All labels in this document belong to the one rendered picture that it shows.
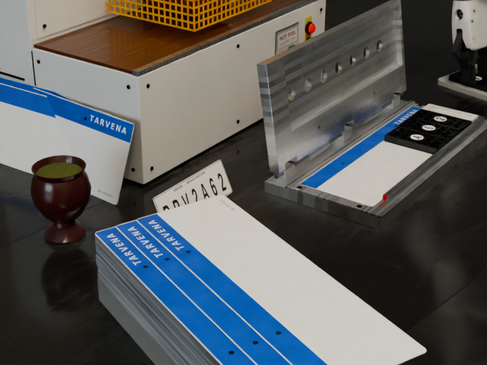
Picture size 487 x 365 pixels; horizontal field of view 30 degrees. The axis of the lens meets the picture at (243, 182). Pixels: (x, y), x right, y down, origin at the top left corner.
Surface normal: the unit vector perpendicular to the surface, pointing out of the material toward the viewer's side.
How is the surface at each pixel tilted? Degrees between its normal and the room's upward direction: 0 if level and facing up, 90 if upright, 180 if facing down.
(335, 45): 81
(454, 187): 0
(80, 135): 69
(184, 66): 90
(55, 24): 90
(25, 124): 63
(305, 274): 0
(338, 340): 0
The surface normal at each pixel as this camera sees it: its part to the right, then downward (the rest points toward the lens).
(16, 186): 0.00, -0.89
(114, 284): -0.85, 0.24
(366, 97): 0.80, 0.12
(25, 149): -0.49, -0.07
